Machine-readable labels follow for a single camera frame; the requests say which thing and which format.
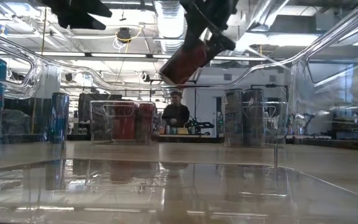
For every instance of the black ceiling dome device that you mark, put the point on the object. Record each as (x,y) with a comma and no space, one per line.
(124,34)

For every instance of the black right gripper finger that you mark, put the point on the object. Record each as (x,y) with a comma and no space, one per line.
(224,45)
(193,34)

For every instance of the black pipe frame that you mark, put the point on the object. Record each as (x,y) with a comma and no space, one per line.
(270,85)

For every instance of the clear plastic wide bin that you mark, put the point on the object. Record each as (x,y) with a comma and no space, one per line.
(179,193)

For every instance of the person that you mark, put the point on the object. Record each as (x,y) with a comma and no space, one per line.
(176,115)

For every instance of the black storage cabinet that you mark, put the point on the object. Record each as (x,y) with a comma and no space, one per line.
(26,105)

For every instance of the background black robot arm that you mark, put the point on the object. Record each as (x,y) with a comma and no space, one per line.
(200,126)

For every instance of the white ceiling light strip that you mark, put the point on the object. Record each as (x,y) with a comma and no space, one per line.
(120,55)

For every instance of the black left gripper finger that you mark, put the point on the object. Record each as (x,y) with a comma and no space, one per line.
(82,21)
(92,7)

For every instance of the clear plastic narrow bin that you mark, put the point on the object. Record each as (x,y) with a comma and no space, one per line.
(99,130)
(278,137)

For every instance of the red Coke Zero can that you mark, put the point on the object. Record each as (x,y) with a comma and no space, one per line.
(145,124)
(123,124)
(182,65)

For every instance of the grey dark-top slim can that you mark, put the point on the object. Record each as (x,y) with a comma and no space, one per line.
(233,121)
(254,121)

